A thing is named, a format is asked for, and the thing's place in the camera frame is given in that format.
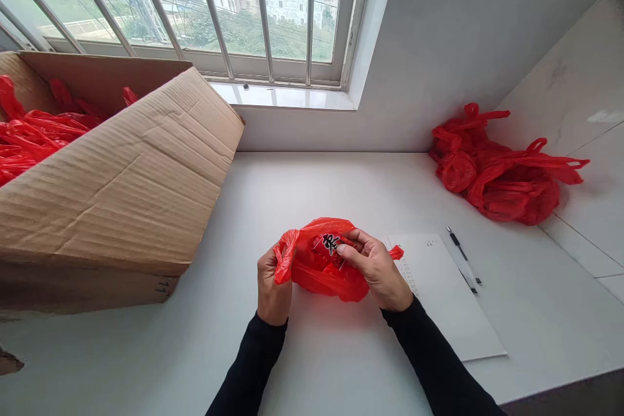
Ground person's left hand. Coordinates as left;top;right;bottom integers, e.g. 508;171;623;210
257;242;294;327

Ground person's right hand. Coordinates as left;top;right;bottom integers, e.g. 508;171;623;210
337;228;414;313

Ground large cardboard box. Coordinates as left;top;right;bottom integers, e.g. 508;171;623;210
0;50;246;315

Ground person's left fingers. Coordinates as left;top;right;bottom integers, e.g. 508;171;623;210
265;242;289;272

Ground person's right middle finger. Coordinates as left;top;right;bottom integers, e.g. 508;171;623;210
358;242;395;266

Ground barred window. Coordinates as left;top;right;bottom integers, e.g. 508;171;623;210
0;0;403;111

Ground heap of red bags in box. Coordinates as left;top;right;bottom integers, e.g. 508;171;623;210
0;74;140;188

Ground red plastic bag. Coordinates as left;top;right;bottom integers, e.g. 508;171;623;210
272;216;406;304

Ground white paper sheet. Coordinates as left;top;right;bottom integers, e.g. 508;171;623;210
382;233;508;363

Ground person's right thumb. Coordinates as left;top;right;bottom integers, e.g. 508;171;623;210
337;244;371;270

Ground person's right index finger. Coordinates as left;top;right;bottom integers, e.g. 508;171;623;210
344;228;387;252

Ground black and white pen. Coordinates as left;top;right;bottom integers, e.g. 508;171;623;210
446;224;484;295

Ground red snack packet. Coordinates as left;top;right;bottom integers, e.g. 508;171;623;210
311;233;359;270

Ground pile of red plastic bags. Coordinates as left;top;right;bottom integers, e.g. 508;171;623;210
428;103;591;227

